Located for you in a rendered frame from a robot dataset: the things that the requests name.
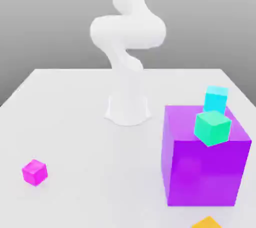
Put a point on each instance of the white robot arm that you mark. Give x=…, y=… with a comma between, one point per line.
x=128, y=31

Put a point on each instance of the small cyan cube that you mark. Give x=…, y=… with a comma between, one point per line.
x=215, y=101

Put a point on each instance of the small green cube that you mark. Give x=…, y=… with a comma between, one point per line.
x=212, y=129

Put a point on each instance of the small magenta cube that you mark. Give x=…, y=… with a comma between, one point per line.
x=34, y=172

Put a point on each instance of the small orange cube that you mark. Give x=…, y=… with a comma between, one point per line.
x=208, y=223

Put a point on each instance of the large purple box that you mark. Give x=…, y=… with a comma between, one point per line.
x=206, y=171

